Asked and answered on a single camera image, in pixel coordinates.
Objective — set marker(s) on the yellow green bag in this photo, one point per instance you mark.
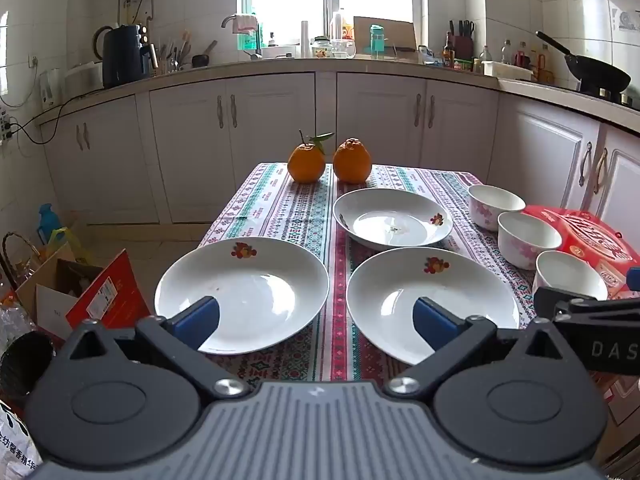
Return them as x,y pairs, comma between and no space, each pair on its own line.
65,245

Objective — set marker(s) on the brown cardboard board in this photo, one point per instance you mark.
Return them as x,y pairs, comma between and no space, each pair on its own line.
400,35

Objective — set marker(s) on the red gift box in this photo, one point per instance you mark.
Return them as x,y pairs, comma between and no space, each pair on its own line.
585,240

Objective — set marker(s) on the black electric kettle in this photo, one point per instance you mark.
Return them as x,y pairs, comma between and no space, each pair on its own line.
122,55

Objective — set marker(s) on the black wok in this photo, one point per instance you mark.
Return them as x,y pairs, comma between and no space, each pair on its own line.
595,75

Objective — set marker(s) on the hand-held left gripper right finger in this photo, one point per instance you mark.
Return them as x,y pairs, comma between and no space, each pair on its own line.
435,325

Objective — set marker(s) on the white plastic tray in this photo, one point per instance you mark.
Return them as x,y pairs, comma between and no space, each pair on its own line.
505,71

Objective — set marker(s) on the row of condiment bottles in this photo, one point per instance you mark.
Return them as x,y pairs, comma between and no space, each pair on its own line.
520,55

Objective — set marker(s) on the glass pitcher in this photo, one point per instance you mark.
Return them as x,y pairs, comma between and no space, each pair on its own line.
342,50

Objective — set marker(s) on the floral glass jar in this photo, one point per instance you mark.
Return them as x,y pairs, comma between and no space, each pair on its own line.
321,49

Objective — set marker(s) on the metal faucet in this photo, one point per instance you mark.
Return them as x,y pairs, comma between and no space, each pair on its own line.
258,45

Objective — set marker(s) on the white cylinder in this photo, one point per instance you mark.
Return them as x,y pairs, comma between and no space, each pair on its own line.
305,40

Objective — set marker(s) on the orange without leaf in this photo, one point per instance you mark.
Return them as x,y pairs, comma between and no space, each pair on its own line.
352,162

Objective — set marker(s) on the white pink floral bowl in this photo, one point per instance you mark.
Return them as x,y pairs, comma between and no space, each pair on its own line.
492,200
527,235
565,272

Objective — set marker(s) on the white kitchen cabinets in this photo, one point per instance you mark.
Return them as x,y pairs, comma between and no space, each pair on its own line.
275,135

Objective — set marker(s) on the black bin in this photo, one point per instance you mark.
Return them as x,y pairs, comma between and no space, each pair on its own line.
25,365

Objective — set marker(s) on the kitchen countertop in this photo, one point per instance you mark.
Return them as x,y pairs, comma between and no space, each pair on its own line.
300,65

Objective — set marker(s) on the knife block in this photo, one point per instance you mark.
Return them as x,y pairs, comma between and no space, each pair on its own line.
462,45

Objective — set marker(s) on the small black pot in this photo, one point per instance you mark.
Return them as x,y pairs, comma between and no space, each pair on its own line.
200,60

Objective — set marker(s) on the patterned tablecloth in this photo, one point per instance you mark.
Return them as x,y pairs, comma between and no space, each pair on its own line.
300,210

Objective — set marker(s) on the orange with leaf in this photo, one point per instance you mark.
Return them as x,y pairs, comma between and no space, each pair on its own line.
306,165

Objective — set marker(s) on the white floral plate stained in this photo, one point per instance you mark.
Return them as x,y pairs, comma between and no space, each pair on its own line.
395,215

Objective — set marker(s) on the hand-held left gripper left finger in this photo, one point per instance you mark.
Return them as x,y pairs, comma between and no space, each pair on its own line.
196,322

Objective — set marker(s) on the cardboard box red side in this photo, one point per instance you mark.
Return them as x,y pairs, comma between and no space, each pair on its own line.
100,300

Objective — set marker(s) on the white printed sack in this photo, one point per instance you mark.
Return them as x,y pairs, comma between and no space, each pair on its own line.
15,440

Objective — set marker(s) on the wall power strip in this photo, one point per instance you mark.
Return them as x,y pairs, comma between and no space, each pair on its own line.
6,125

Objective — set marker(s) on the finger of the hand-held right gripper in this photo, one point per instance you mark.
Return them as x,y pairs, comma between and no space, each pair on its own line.
555,302

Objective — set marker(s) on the dark sauce bottle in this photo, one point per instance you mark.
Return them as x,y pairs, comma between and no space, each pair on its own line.
448,55

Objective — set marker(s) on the cooking oil bottle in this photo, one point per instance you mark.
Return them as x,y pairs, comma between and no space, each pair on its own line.
340,25

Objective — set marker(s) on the teal bottle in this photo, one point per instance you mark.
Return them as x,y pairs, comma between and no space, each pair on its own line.
377,40

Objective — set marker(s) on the utensil holder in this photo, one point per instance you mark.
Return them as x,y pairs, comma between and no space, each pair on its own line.
172,62

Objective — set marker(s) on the white floral plate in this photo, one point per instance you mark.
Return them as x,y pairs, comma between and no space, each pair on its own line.
380,310
260,280

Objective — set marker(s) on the pink towel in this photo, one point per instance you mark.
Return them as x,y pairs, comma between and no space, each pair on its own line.
245,22

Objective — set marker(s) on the gas stove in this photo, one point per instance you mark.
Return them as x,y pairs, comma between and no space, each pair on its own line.
620,97

